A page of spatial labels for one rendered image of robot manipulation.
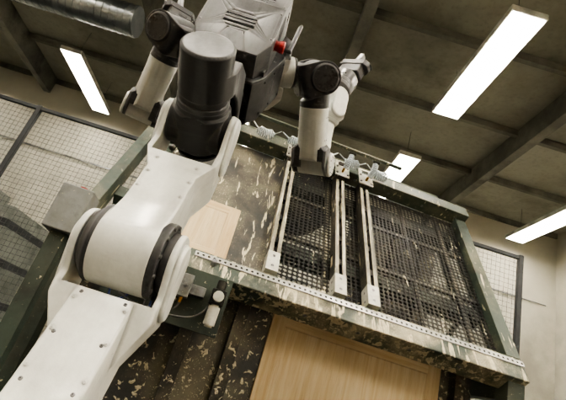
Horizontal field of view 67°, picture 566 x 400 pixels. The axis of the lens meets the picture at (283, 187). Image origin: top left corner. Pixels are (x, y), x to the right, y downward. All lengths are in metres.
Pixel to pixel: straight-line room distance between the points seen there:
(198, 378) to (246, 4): 1.58
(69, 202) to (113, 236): 1.03
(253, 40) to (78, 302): 0.69
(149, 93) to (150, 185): 0.57
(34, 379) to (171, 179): 0.40
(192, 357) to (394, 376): 0.98
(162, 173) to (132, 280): 0.23
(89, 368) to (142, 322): 0.10
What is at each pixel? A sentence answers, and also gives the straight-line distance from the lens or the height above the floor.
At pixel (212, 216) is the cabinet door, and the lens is 2.19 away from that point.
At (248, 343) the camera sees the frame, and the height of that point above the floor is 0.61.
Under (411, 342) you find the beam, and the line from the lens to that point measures 2.11.
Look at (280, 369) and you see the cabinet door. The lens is 2.14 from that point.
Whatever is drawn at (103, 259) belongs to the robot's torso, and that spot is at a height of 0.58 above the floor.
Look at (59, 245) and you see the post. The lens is 1.78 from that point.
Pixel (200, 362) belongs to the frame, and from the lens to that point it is 2.11.
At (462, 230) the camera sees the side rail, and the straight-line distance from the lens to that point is 3.13.
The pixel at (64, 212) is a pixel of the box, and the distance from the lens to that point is 1.78.
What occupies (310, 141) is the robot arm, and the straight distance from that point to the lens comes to 1.30.
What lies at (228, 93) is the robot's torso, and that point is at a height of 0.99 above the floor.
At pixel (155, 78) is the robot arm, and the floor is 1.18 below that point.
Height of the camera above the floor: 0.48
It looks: 24 degrees up
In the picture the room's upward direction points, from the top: 18 degrees clockwise
